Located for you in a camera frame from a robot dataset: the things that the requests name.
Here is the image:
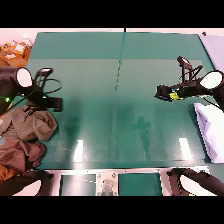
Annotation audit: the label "orange garment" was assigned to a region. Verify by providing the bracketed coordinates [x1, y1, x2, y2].
[0, 164, 18, 183]

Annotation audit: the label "black cable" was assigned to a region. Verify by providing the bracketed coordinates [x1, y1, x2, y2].
[42, 77, 63, 97]

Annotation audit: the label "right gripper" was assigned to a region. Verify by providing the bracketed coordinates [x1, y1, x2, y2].
[154, 84, 184, 103]

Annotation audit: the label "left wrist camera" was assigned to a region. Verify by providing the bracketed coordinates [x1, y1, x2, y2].
[33, 67, 55, 98]

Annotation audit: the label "pale white garment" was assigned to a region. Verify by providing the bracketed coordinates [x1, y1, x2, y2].
[193, 102, 224, 165]

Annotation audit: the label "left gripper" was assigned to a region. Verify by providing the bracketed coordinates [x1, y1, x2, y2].
[31, 95, 64, 113]

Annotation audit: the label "olive grey trousers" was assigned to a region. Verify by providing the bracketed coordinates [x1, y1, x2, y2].
[0, 105, 60, 143]

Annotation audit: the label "silver frame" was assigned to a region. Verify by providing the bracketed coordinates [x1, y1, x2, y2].
[43, 165, 224, 197]

